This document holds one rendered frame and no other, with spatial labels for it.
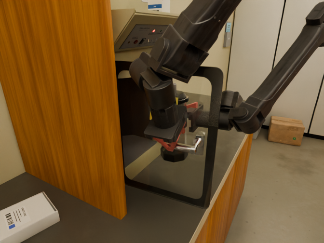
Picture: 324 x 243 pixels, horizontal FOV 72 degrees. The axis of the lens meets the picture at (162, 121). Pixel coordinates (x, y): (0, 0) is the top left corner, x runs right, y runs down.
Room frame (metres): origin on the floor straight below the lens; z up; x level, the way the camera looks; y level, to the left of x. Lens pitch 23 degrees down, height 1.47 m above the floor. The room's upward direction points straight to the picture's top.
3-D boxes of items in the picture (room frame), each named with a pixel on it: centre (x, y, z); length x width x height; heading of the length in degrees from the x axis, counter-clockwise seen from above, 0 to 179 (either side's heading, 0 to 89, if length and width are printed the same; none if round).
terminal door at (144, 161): (0.55, 0.00, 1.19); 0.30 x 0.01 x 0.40; 66
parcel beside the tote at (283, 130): (2.86, -1.74, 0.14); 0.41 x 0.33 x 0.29; 66
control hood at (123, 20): (0.73, 0.03, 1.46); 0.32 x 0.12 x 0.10; 150
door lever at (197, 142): (0.49, -0.05, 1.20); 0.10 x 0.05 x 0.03; 66
